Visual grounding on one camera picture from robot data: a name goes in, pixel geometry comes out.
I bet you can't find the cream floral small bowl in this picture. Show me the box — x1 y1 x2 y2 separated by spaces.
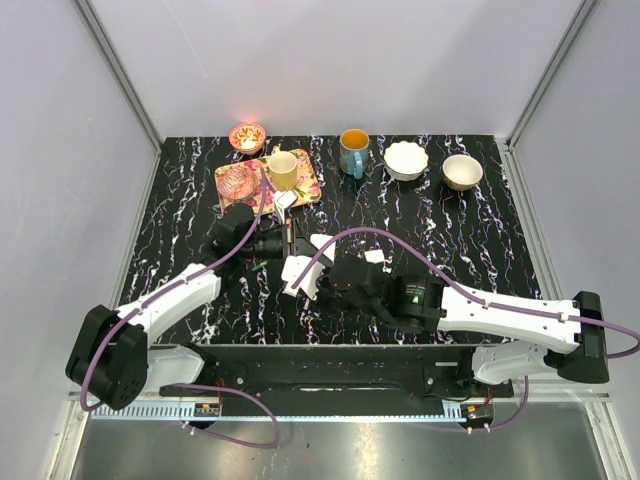
442 154 484 192

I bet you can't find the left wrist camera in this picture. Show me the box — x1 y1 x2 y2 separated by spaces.
272 190 298 224

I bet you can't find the white battery cover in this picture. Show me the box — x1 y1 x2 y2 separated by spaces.
364 249 385 264

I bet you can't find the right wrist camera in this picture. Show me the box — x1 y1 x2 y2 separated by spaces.
281 254 333 300

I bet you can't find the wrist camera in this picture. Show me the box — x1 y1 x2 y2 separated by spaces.
272 190 298 224
281 254 333 300

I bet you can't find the blue butterfly mug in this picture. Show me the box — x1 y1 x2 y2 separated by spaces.
340 129 369 180

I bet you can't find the aluminium frame post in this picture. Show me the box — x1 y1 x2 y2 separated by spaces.
71 0 163 152
504 0 600 152

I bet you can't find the red orange patterned bowl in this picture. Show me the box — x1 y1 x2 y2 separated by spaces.
229 122 266 155

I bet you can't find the white scalloped bowl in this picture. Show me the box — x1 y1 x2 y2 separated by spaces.
383 141 429 181

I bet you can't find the white remote control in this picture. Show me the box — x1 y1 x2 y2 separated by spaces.
280 232 337 301

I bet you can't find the pink glass bowl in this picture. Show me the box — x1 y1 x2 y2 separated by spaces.
216 166 259 201

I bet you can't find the aluminium frame post right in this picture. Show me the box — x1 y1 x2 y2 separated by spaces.
504 0 600 152

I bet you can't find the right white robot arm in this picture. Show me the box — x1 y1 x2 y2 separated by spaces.
316 255 610 396

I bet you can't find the aluminium frame post left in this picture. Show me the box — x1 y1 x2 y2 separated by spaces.
71 0 163 152

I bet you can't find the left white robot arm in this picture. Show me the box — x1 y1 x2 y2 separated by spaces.
65 203 328 410

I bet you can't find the floral rectangular tray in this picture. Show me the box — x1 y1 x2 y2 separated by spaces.
214 149 322 213

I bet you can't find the cream yellow cup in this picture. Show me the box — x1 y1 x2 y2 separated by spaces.
268 151 297 191

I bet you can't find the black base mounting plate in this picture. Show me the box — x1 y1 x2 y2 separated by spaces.
158 343 516 417

